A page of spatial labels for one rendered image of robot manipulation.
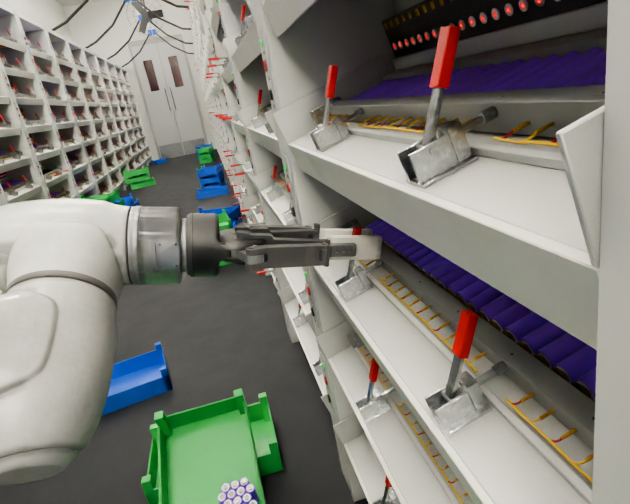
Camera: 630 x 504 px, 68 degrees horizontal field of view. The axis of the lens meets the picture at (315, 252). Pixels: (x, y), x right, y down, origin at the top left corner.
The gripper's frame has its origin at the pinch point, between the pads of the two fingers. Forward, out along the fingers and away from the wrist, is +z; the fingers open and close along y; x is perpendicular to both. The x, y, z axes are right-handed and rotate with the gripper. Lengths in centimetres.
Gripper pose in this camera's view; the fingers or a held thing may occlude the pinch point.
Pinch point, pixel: (350, 243)
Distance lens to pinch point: 59.8
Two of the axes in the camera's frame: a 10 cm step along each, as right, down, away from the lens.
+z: 9.7, -0.1, 2.3
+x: 0.5, -9.6, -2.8
